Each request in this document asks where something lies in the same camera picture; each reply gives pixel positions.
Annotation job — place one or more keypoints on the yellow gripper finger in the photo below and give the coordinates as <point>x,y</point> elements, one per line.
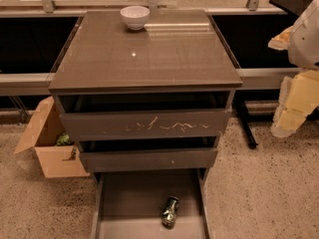
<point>281,41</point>
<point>286,122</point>

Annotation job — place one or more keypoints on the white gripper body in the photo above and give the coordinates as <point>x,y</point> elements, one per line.
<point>305,42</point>

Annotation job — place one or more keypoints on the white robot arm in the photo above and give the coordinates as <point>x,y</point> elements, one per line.
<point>303,50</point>

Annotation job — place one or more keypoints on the grey top drawer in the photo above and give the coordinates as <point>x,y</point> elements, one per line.
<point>148,115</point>

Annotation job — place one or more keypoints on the grey drawer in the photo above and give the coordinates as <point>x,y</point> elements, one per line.
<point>148,115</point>
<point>148,153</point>
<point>130,205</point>

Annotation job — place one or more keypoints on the grey middle drawer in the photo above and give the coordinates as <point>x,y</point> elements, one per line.
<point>148,153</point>

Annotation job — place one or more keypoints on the grey drawer cabinet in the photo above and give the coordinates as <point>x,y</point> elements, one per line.
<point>175,52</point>

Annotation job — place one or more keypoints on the grey bottom drawer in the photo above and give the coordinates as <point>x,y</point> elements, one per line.
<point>130,205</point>

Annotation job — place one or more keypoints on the white ceramic bowl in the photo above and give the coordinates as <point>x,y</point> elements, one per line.
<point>135,17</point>

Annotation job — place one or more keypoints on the green item in box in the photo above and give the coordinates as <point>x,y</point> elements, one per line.
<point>63,139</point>

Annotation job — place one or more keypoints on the open cardboard box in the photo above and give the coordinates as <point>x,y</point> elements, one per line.
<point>41,135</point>

